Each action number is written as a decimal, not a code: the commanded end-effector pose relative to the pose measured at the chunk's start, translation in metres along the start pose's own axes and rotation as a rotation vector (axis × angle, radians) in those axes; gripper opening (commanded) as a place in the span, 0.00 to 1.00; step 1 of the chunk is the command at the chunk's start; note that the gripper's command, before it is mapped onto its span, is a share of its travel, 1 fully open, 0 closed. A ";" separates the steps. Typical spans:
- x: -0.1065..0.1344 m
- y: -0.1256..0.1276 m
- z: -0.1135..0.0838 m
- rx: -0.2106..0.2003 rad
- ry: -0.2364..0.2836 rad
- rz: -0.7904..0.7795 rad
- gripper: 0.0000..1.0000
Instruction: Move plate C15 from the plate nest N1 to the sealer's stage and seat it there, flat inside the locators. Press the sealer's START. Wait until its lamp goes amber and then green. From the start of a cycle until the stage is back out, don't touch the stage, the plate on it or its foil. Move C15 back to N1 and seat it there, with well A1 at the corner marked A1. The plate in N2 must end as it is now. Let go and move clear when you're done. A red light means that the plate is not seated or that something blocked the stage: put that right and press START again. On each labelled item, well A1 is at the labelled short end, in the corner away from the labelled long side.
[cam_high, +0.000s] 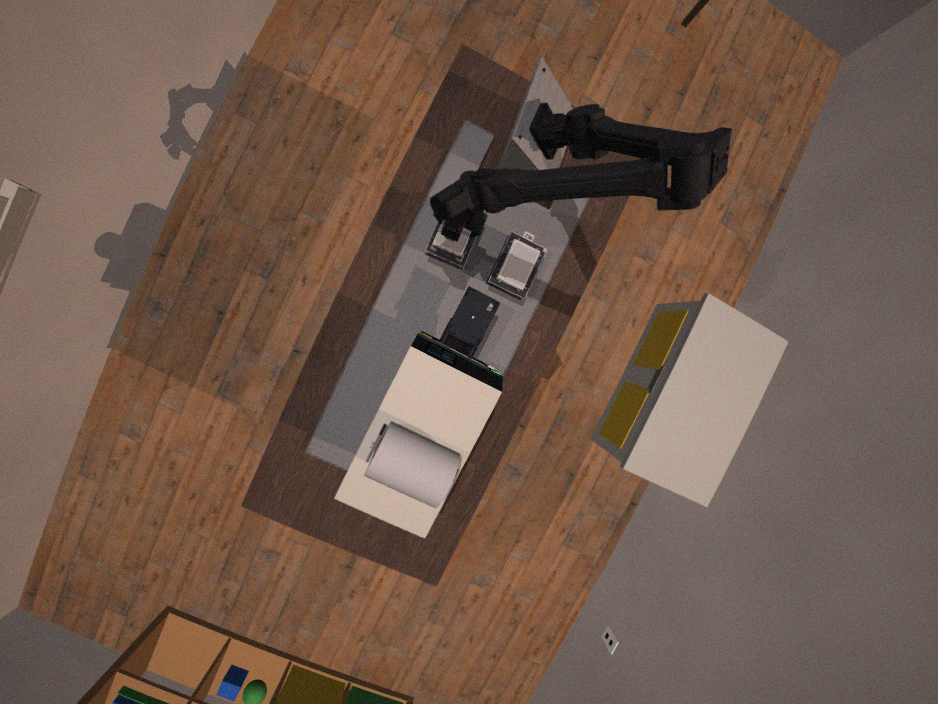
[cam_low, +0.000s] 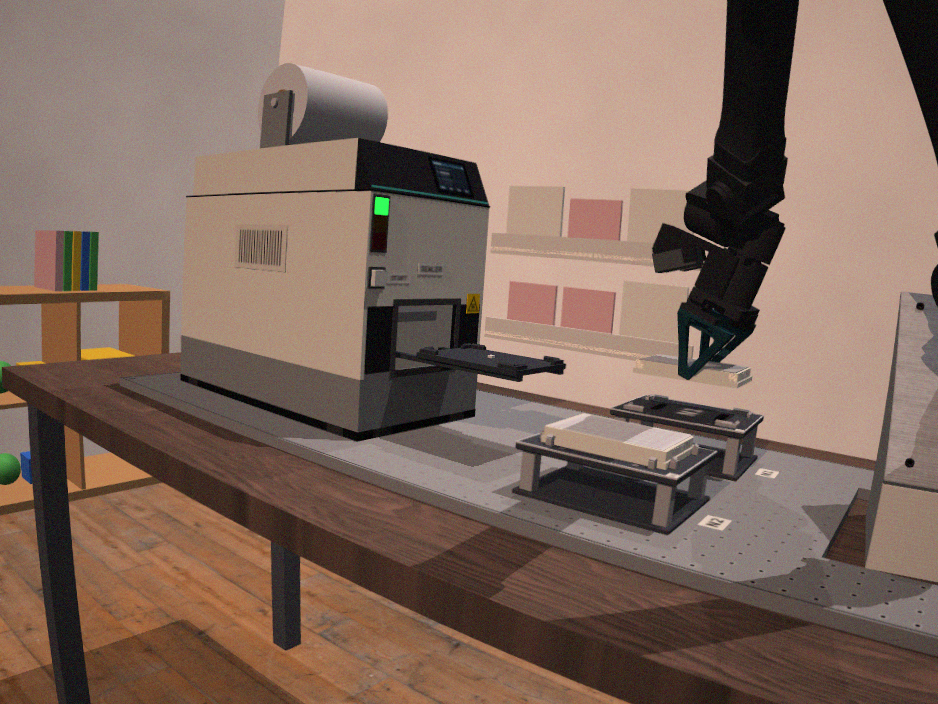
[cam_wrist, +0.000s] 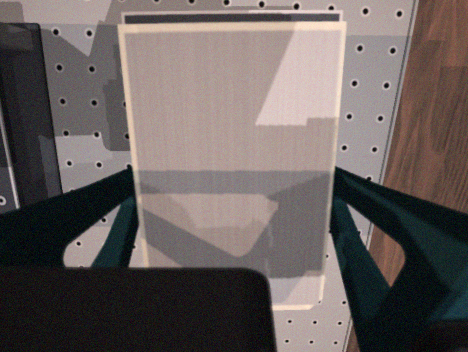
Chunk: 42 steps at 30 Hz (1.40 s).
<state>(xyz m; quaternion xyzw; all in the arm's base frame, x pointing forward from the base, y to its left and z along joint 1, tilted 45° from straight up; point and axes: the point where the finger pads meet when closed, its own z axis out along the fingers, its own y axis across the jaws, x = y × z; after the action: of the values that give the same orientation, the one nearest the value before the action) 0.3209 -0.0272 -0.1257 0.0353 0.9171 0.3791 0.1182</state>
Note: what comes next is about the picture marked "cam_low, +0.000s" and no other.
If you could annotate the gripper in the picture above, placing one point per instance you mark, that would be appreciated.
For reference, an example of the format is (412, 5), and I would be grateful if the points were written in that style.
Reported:
(736, 303)

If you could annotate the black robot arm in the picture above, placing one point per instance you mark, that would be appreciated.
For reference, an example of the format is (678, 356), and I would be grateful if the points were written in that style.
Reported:
(750, 141)

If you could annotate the grey cylinder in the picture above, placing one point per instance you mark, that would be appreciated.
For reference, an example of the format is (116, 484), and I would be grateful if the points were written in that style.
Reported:
(326, 106)

